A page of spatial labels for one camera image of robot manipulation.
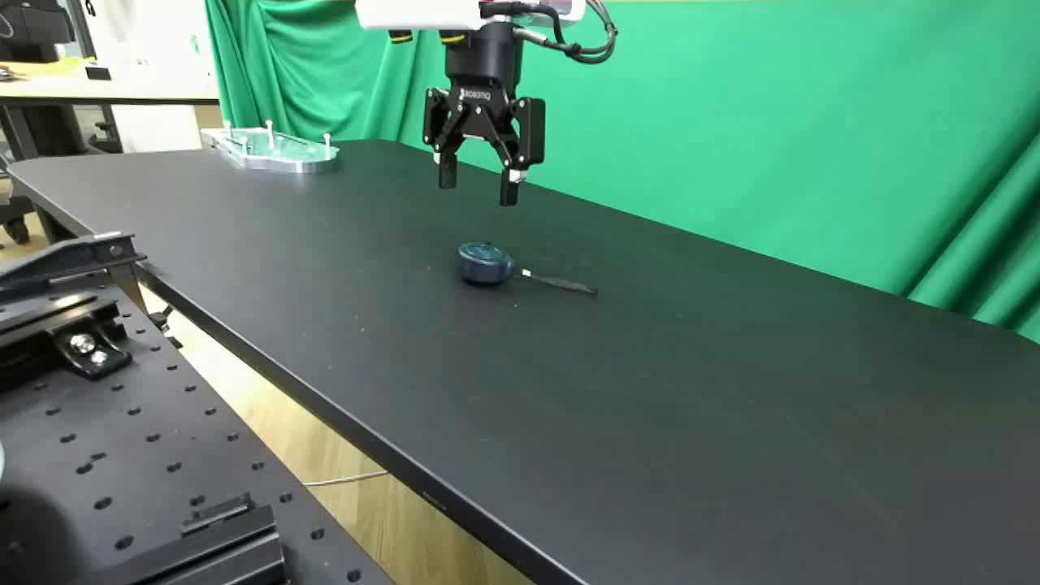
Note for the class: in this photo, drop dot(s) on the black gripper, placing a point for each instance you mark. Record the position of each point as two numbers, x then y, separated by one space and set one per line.
484 77

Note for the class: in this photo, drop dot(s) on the blue Bosch tape measure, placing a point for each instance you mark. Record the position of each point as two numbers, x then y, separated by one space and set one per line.
481 265

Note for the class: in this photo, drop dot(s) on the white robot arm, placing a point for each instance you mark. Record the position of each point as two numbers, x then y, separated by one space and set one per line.
416 12

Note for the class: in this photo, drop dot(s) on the green backdrop curtain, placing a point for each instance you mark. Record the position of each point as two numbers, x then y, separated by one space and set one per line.
782 118

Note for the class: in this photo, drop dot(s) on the wooden desk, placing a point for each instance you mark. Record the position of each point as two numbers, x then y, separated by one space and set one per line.
65 87

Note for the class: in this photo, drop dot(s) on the black clamp with silver screw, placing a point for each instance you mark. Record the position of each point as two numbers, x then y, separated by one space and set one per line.
91 350

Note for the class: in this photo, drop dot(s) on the black perforated breadboard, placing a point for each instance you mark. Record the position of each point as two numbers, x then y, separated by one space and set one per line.
131 455

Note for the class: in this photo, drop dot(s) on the black desk equipment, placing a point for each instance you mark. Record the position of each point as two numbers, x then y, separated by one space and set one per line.
32 27

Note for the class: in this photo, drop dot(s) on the black mounting bracket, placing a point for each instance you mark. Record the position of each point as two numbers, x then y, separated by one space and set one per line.
204 547

